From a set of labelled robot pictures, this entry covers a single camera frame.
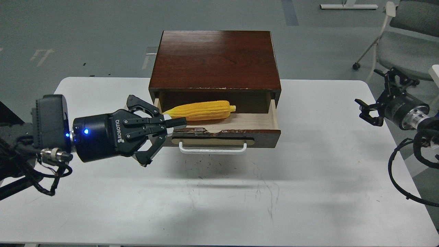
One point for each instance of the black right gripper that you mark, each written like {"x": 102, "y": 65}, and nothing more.
{"x": 395, "y": 104}

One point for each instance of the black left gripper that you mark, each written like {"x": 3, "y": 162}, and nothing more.
{"x": 123, "y": 133}

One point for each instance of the yellow corn cob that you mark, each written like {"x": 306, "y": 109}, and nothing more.
{"x": 202, "y": 111}

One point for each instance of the wooden drawer with white handle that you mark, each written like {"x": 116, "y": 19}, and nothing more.
{"x": 254, "y": 123}

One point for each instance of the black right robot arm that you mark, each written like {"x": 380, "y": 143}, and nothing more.
{"x": 426, "y": 137}

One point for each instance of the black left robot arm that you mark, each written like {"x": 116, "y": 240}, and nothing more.
{"x": 38, "y": 153}

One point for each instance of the dark wooden drawer cabinet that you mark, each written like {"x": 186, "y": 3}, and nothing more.
{"x": 227, "y": 64}

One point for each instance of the grey office chair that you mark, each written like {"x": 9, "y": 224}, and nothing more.
{"x": 408, "y": 39}

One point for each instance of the white desk foot bar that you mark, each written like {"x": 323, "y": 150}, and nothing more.
{"x": 349, "y": 5}

